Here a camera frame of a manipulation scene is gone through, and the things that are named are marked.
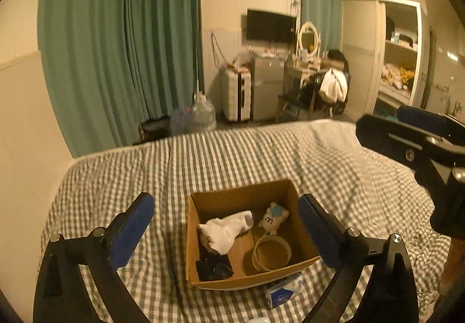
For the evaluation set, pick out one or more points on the dressing table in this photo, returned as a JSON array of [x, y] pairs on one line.
[[301, 72]]

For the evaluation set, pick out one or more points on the clear plastic bag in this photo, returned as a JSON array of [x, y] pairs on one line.
[[181, 121]]

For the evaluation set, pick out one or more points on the wide green curtain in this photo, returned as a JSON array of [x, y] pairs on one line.
[[120, 46]]

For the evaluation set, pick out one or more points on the white suitcase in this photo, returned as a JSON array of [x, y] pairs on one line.
[[236, 94]]

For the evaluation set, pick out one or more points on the clear water jug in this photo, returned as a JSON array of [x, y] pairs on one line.
[[203, 114]]

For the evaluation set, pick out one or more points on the white sock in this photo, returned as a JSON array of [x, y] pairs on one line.
[[225, 230]]

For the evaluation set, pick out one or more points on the white garment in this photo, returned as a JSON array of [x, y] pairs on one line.
[[332, 85]]

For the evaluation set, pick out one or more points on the blue tissue pack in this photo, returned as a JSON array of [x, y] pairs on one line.
[[283, 292]]

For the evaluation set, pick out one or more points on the grey checked bedsheet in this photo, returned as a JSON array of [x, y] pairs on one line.
[[254, 156]]

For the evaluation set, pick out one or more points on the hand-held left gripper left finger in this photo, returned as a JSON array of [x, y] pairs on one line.
[[132, 232]]

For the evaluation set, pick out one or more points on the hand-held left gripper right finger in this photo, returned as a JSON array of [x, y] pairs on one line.
[[315, 230]]

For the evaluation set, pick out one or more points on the narrow green curtain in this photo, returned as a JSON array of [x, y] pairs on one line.
[[319, 7]]

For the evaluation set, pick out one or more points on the person's right forearm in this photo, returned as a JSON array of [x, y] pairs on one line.
[[458, 261]]

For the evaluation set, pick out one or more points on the small grey fridge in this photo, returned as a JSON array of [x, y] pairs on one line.
[[267, 88]]

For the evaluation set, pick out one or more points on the white oval vanity mirror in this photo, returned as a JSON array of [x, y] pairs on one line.
[[308, 39]]

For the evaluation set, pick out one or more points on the wooden chair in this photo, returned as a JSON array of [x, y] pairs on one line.
[[294, 99]]

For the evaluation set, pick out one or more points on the brown cardboard box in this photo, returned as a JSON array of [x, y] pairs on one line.
[[214, 199]]

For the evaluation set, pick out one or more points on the black wall television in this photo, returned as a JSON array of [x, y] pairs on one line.
[[270, 25]]

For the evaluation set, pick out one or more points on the white open wardrobe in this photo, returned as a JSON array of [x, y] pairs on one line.
[[396, 54]]

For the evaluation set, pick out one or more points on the small white object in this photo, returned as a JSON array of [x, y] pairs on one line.
[[261, 320]]

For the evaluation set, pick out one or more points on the small plush toy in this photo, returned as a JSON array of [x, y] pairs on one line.
[[272, 219]]

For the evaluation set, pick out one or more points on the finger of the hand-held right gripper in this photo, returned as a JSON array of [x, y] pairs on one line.
[[385, 136], [423, 117]]

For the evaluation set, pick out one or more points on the brown tape roll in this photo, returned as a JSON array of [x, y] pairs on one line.
[[258, 261]]

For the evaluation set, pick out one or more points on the black crumpled pouch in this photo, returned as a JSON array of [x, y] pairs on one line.
[[212, 268]]

